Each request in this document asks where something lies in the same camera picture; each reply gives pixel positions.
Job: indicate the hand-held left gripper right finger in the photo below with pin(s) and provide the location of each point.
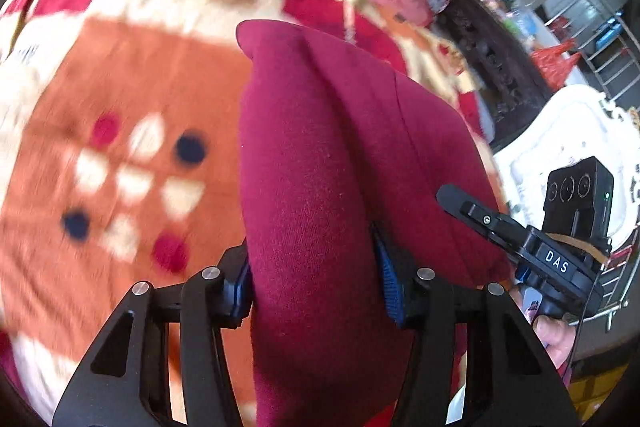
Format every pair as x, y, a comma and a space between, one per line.
387, 277

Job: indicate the maroon sweater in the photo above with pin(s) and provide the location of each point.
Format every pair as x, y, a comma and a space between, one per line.
310, 157

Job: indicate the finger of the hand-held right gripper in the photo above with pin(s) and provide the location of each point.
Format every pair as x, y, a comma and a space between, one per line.
485, 219

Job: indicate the dark carved wooden headboard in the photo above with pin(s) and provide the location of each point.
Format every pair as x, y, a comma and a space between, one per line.
500, 67

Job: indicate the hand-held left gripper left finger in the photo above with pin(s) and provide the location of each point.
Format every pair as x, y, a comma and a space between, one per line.
243, 282

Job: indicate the red and orange printed blanket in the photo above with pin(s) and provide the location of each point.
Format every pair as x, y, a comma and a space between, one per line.
100, 82

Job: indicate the red plastic bag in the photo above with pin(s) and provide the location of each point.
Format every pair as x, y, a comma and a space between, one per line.
555, 62

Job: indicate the person's right hand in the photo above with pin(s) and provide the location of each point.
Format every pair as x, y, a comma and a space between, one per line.
552, 337

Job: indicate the yellow box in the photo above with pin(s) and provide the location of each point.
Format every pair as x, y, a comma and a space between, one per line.
595, 387

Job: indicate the metal shelf rack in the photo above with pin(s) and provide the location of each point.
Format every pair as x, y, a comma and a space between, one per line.
585, 14

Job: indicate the white ornate furniture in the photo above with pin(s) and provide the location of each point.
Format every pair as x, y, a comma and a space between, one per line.
565, 127

